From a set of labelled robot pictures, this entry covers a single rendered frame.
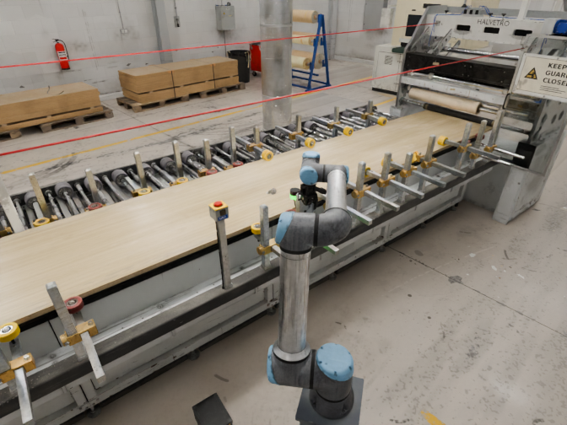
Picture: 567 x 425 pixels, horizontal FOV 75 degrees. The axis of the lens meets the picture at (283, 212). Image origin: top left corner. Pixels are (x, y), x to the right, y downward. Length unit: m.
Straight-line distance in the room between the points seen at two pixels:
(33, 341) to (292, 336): 1.22
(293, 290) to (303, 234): 0.23
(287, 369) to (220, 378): 1.08
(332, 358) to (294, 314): 0.26
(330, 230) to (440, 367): 1.72
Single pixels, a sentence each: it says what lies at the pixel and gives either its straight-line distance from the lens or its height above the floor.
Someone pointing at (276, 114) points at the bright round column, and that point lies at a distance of 6.06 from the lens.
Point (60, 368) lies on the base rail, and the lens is 1.99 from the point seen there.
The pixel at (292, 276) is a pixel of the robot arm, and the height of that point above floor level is 1.24.
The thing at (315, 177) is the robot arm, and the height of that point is 1.33.
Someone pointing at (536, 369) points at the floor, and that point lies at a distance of 3.05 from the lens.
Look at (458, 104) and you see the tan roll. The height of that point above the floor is 1.05.
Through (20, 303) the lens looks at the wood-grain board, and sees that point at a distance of 2.07.
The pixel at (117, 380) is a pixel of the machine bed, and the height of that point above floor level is 0.17.
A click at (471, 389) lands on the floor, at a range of 2.76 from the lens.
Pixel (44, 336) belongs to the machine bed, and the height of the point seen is 0.73.
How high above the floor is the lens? 2.12
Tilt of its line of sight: 32 degrees down
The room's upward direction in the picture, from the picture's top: straight up
